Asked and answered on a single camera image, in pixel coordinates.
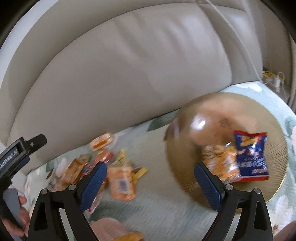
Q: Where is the red orange small pack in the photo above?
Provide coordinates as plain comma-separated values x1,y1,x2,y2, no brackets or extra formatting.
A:
92,148,114,164

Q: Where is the blue red snack bag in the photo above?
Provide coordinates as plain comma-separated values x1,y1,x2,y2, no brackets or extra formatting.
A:
233,131,269,182

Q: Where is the orange peanut snack pack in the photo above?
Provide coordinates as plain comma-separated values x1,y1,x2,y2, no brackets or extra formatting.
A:
202,143,240,184

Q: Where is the orange cake pack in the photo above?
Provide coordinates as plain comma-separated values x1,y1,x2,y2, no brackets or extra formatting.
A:
88,133,114,151

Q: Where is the yellow candy wrapper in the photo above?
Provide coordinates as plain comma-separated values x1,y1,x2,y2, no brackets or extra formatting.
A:
111,149,148,184

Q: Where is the gold ribbed round plate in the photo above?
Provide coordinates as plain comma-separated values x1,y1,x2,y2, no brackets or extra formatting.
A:
165,92,288,207

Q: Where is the brown cracker pack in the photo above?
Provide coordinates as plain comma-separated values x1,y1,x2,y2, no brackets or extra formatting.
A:
61,158,85,186

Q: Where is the orange barcode snack pack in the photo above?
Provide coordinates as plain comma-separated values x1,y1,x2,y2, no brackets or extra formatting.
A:
107,166,136,201

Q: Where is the white power adapter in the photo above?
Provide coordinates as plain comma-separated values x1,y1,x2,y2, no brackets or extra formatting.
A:
264,72,285,93

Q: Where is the beige leather headboard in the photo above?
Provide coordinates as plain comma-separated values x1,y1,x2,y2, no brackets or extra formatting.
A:
0,0,293,175

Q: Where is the person's left hand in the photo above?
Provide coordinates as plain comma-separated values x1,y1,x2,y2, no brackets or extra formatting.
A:
1,196,31,237

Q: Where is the white charging cable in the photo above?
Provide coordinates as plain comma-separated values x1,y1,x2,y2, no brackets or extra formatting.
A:
204,0,265,83

